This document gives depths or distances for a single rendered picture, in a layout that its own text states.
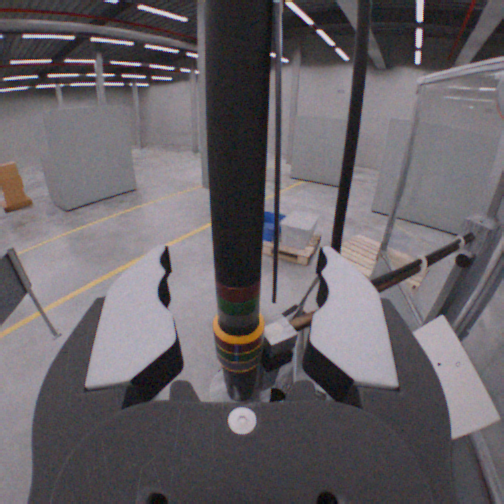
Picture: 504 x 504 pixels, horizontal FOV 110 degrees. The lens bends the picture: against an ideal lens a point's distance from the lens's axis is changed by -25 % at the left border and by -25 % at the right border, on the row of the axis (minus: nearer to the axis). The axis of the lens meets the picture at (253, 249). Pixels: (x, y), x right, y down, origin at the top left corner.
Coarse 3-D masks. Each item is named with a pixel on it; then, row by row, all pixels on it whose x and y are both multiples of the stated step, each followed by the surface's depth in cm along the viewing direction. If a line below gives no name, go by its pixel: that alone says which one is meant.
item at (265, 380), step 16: (272, 320) 23; (288, 336) 21; (272, 352) 21; (288, 352) 22; (272, 368) 22; (224, 384) 25; (256, 384) 25; (272, 384) 25; (224, 400) 24; (256, 400) 24
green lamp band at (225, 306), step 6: (216, 294) 17; (216, 300) 17; (222, 300) 16; (252, 300) 16; (258, 300) 17; (222, 306) 17; (228, 306) 16; (234, 306) 16; (240, 306) 16; (246, 306) 16; (252, 306) 17; (228, 312) 17; (234, 312) 16; (240, 312) 16; (246, 312) 17
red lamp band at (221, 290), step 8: (216, 280) 16; (216, 288) 16; (224, 288) 16; (232, 288) 15; (240, 288) 15; (248, 288) 15; (256, 288) 16; (224, 296) 16; (232, 296) 16; (240, 296) 16; (248, 296) 16
